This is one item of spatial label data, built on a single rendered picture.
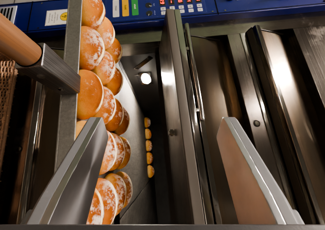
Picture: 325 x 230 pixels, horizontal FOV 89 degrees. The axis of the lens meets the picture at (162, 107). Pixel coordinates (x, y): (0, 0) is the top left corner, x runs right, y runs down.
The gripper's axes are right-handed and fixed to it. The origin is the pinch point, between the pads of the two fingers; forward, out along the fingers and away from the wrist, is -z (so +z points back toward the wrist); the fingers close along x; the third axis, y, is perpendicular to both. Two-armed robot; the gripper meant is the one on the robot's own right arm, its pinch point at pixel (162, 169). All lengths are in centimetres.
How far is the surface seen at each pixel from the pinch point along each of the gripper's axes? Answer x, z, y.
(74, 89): 13.8, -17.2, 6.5
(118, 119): 12.0, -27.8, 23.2
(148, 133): 13, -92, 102
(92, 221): 10.3, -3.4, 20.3
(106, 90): 13.0, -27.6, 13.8
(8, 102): 51, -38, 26
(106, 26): 14.6, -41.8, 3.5
